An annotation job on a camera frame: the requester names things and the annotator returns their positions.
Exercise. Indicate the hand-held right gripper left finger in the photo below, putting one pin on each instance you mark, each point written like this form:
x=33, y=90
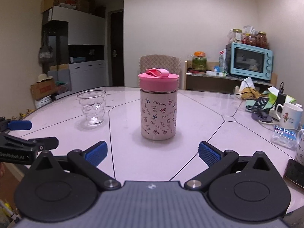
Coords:
x=96, y=153

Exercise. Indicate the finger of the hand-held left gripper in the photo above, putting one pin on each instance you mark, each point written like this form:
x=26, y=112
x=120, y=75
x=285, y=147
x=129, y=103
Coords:
x=20, y=125
x=47, y=142

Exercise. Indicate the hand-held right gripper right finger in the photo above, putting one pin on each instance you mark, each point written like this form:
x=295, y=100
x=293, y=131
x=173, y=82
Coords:
x=209, y=154

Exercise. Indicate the clear glass cup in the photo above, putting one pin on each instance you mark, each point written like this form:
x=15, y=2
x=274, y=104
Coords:
x=91, y=109

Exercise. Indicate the pink cartoon print bottle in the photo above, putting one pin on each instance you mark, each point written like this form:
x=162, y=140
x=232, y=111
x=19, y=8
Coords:
x=159, y=118

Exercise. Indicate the clear plastic water bottle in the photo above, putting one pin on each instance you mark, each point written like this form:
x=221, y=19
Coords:
x=283, y=133

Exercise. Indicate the cardboard box with red print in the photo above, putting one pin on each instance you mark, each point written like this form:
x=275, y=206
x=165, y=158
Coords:
x=42, y=90

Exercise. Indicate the straw hat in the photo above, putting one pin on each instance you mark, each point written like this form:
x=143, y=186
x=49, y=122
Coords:
x=44, y=78

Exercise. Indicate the teal cloth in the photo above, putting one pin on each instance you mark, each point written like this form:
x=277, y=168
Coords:
x=249, y=104

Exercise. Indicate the wooden shelf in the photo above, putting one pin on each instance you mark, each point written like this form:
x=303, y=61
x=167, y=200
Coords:
x=209, y=83

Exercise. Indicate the black phone stand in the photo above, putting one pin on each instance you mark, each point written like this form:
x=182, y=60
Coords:
x=260, y=103

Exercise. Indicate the plastic bag with yellow contents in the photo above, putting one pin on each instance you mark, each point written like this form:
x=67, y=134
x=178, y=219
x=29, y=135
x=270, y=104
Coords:
x=248, y=92

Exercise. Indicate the white power strip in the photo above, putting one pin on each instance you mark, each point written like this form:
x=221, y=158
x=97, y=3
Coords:
x=274, y=114

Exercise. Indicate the grey hanging bag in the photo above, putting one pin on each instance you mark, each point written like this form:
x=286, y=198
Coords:
x=45, y=52

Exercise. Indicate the white flat box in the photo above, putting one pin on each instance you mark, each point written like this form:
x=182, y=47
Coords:
x=216, y=73

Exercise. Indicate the green tissue box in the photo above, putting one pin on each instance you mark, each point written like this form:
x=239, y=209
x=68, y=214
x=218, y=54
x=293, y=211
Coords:
x=272, y=96

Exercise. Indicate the black smartphone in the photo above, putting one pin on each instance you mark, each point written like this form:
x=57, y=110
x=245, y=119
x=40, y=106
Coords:
x=294, y=173

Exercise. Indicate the black power adapter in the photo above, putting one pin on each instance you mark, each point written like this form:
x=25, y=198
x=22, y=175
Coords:
x=282, y=101

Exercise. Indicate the white printed mug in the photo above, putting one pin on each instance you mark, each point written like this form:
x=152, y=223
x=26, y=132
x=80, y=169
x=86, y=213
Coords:
x=292, y=117

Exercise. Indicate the pickle jar with orange lid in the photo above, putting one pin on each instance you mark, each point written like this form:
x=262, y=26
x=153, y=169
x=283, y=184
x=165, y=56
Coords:
x=199, y=63

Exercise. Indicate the white mug with dark print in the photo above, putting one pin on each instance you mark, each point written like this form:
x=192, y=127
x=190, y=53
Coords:
x=301, y=147

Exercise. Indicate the white food packet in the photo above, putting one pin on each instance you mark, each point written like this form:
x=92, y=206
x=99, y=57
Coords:
x=223, y=60

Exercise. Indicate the light blue toaster oven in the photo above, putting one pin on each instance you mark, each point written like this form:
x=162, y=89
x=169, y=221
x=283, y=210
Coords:
x=249, y=61

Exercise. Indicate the chair with quilted beige cover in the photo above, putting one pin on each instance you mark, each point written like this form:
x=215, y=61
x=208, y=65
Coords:
x=159, y=63

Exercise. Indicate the grey and white cabinet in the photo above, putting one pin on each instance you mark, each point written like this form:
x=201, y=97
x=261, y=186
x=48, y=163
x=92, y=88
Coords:
x=78, y=28

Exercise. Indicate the dark door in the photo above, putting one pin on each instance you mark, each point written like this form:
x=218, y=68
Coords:
x=117, y=40

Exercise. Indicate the glass jar with pale contents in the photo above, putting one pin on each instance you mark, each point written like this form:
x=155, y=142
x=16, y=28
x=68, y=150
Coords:
x=235, y=36

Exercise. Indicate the glass jar with red contents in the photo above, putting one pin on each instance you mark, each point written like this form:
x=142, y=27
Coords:
x=249, y=40
x=261, y=40

